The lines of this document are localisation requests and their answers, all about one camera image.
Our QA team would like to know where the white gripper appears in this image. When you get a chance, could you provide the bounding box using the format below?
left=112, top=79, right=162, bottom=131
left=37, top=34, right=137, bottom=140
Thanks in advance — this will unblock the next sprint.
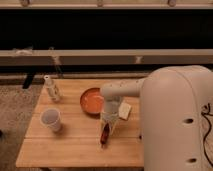
left=101, top=97, right=122, bottom=136

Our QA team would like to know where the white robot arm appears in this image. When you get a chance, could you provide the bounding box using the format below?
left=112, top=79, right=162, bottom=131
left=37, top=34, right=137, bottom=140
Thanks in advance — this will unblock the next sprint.
left=101, top=65, right=213, bottom=171

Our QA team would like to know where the white sponge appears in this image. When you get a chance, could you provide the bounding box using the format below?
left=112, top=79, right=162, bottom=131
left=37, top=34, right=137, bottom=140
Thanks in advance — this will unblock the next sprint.
left=119, top=102, right=131, bottom=120

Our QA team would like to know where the orange bowl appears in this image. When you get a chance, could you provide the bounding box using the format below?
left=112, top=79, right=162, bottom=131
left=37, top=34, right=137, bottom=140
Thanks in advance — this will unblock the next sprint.
left=80, top=87, right=103, bottom=116

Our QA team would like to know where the white paper cup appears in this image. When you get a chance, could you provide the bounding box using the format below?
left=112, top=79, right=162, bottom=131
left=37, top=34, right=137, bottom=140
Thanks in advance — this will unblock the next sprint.
left=40, top=108, right=62, bottom=132

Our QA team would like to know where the small white bottle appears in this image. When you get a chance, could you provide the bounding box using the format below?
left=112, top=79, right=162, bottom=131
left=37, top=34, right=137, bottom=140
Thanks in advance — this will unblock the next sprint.
left=44, top=75, right=60, bottom=102

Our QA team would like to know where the black cable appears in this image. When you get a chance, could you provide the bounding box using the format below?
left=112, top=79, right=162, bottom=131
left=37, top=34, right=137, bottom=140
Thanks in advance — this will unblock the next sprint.
left=200, top=103, right=213, bottom=169

